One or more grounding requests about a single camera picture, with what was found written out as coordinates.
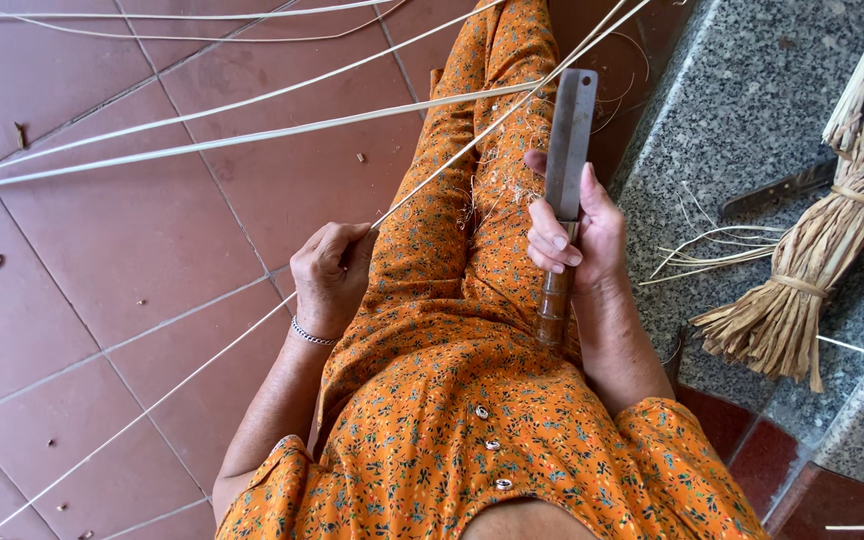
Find wide pale bamboo strip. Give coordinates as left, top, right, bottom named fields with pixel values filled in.
left=0, top=81, right=546, bottom=198

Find dark-handled knife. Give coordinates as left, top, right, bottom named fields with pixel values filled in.
left=717, top=156, right=840, bottom=221

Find curved thin bamboo strip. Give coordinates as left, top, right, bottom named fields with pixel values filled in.
left=0, top=0, right=409, bottom=43

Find person's left hand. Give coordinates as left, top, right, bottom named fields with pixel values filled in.
left=289, top=221, right=380, bottom=340

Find loose thin bamboo slivers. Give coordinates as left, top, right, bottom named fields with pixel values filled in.
left=637, top=180, right=787, bottom=288

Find tied bundle of brown straw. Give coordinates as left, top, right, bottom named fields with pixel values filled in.
left=689, top=45, right=864, bottom=395

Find silver chain bracelet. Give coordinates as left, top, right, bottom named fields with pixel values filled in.
left=289, top=315, right=342, bottom=348

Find thin long bamboo strip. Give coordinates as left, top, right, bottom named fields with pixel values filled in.
left=0, top=0, right=654, bottom=539

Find pale bamboo fibre shavings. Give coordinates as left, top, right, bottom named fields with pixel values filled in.
left=453, top=30, right=652, bottom=234

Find orange floral dress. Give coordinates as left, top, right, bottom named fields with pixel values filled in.
left=213, top=0, right=772, bottom=540

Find steel knife with wooden handle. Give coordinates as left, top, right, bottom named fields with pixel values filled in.
left=533, top=68, right=600, bottom=351

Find person's right hand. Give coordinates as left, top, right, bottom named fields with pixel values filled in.
left=523, top=148, right=628, bottom=296

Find narrow pale bamboo strip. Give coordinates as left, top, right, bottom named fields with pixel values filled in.
left=0, top=0, right=397, bottom=22
left=0, top=0, right=507, bottom=189

